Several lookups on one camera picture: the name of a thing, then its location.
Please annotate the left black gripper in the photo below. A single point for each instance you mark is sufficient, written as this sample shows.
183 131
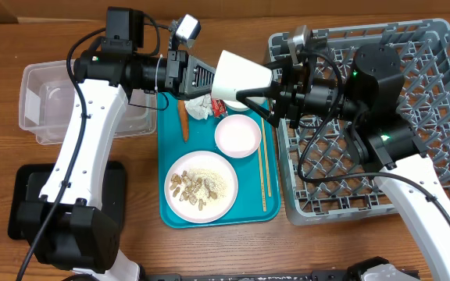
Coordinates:
183 73

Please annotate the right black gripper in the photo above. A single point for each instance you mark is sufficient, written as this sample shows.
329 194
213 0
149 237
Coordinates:
287 87

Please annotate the wooden chopstick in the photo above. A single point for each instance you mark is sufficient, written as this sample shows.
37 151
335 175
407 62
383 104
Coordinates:
262 184
266 158

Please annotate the white bowl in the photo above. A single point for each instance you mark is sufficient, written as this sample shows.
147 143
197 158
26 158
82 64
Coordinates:
236 106

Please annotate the red snack wrapper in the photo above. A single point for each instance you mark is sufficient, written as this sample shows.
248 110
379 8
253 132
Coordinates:
219 109

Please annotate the small pink plate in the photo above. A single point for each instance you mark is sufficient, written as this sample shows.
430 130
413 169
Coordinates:
237 136

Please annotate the white cup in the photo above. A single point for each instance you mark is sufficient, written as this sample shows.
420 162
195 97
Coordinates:
235 73

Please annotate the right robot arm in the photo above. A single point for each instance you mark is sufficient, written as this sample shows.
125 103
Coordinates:
385 144

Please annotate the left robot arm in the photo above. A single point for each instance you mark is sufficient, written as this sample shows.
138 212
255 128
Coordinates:
65 225

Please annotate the grey dishwasher rack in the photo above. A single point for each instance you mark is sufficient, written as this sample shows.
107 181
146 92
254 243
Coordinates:
423 47

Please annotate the orange carrot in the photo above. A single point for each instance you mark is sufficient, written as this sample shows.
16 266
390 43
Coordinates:
183 120

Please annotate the crumpled white tissue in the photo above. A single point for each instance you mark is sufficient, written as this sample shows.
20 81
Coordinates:
200 107

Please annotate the teal plastic serving tray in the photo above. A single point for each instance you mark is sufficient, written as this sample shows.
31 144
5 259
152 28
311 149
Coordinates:
248 205

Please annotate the large white plate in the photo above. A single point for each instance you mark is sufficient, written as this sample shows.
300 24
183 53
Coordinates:
221 172

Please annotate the peanut shell scraps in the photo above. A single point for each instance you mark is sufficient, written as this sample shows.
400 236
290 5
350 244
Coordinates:
197 189

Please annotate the clear plastic bin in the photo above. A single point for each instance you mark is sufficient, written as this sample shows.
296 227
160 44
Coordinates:
46 102

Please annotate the black plastic tray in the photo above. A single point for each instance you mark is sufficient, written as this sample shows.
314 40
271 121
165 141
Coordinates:
31 178

